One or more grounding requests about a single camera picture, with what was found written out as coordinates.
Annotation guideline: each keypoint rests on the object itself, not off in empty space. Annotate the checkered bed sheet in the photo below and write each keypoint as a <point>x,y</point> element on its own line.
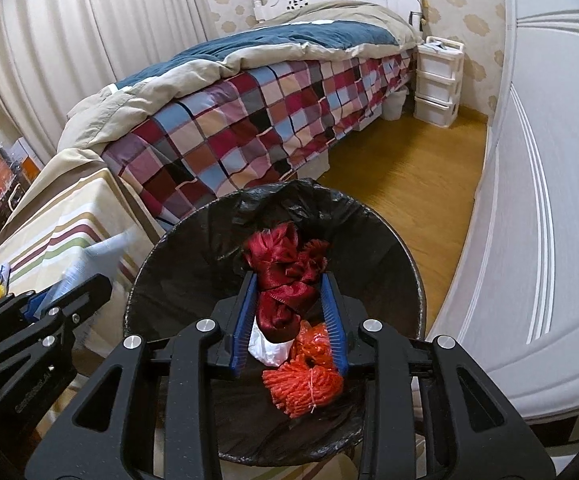
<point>249,125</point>

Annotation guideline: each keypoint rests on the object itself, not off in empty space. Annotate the orange foam net bundle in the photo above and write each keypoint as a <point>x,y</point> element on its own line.
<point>302,385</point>

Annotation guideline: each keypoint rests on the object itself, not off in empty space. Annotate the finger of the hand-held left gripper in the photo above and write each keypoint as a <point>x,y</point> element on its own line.
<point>14,307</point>
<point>82,300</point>

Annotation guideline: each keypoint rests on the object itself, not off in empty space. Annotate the trash bin with black liner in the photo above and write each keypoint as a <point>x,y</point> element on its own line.
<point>194,250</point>

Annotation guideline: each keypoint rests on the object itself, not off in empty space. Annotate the white and blue wrapper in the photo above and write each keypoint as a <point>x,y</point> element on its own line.
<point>94,260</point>

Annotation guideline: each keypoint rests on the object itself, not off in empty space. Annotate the dark red ribbon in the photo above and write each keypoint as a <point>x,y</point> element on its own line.
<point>282,270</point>

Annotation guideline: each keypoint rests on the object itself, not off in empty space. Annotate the white plastic drawer unit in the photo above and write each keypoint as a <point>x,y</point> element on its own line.
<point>437,85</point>

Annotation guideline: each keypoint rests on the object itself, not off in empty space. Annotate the small white bin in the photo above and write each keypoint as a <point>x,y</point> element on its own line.
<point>394,105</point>

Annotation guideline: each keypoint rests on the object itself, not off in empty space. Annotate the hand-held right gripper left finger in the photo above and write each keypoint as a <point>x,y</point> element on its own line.
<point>242,322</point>

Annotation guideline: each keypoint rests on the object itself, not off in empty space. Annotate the striped cloth covered table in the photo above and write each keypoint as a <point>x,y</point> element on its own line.
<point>64,210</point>

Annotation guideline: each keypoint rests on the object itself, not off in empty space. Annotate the white panelled door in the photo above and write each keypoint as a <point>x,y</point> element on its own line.
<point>544,185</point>

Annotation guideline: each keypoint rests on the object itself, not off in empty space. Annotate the white curtain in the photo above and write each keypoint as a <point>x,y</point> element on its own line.
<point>79,40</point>

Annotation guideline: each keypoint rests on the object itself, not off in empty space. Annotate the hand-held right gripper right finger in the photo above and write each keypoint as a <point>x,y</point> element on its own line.
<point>332,325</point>

